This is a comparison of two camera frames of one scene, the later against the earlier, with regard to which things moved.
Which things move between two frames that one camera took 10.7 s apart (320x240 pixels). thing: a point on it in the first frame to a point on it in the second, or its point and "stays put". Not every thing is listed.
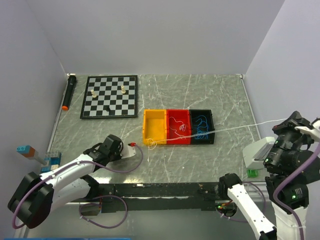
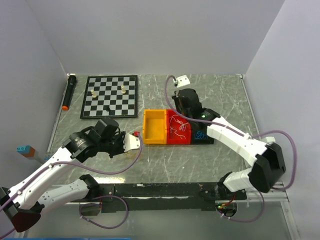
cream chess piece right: (123, 91) stays put
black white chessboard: (108, 89) stays put
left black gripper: (119, 150) to (120, 135)
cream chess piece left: (93, 95) stays put
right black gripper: (295, 120) to (175, 97)
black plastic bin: (201, 121) stays put
